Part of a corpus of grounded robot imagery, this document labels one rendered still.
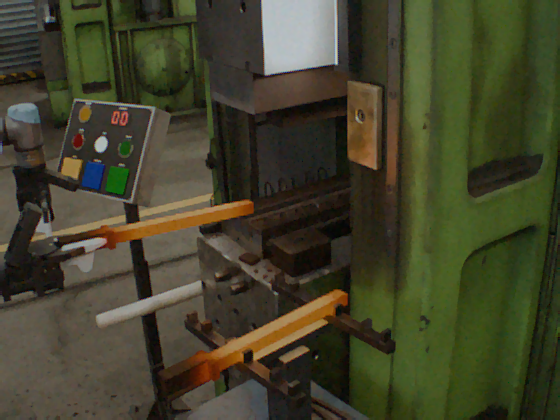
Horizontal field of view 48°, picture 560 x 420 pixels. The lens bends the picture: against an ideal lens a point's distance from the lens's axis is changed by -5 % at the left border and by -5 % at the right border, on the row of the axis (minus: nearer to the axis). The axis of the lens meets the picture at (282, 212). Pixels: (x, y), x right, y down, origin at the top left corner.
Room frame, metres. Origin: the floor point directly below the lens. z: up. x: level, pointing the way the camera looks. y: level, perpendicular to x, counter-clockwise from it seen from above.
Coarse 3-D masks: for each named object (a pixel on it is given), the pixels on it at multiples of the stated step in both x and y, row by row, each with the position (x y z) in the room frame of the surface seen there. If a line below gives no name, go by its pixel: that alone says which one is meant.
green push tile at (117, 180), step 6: (114, 168) 1.77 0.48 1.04; (120, 168) 1.76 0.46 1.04; (114, 174) 1.76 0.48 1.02; (120, 174) 1.75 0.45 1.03; (126, 174) 1.74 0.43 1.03; (108, 180) 1.77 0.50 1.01; (114, 180) 1.75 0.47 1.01; (120, 180) 1.74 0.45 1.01; (126, 180) 1.74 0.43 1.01; (108, 186) 1.76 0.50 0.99; (114, 186) 1.74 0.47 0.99; (120, 186) 1.73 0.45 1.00; (126, 186) 1.73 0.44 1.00; (114, 192) 1.74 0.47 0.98; (120, 192) 1.72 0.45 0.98
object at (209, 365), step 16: (320, 304) 1.04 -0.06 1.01; (288, 320) 0.99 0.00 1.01; (304, 320) 1.00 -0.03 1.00; (256, 336) 0.95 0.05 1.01; (272, 336) 0.95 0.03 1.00; (224, 352) 0.90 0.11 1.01; (240, 352) 0.91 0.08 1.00; (176, 368) 0.85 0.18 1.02; (192, 368) 0.85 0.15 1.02; (208, 368) 0.87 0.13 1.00; (176, 384) 0.84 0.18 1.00; (192, 384) 0.85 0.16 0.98
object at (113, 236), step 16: (208, 208) 1.25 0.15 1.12; (224, 208) 1.26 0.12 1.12; (240, 208) 1.27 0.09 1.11; (144, 224) 1.16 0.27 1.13; (160, 224) 1.17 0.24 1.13; (176, 224) 1.19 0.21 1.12; (192, 224) 1.21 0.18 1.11; (64, 240) 1.07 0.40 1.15; (80, 240) 1.08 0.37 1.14; (112, 240) 1.10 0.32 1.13; (128, 240) 1.13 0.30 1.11
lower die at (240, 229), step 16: (336, 176) 1.78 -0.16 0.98; (288, 192) 1.67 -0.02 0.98; (304, 192) 1.64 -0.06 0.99; (336, 192) 1.61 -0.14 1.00; (256, 208) 1.54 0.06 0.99; (288, 208) 1.52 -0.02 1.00; (304, 208) 1.53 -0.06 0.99; (320, 208) 1.53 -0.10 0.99; (336, 208) 1.53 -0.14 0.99; (224, 224) 1.56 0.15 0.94; (240, 224) 1.49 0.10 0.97; (256, 224) 1.45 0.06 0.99; (240, 240) 1.50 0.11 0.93; (256, 240) 1.43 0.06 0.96
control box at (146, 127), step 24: (72, 120) 1.96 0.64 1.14; (96, 120) 1.90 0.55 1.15; (120, 120) 1.85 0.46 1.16; (144, 120) 1.81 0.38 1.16; (168, 120) 1.86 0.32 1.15; (72, 144) 1.91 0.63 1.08; (120, 144) 1.81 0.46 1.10; (144, 144) 1.77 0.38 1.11; (144, 168) 1.76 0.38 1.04; (96, 192) 1.78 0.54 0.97; (144, 192) 1.75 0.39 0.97
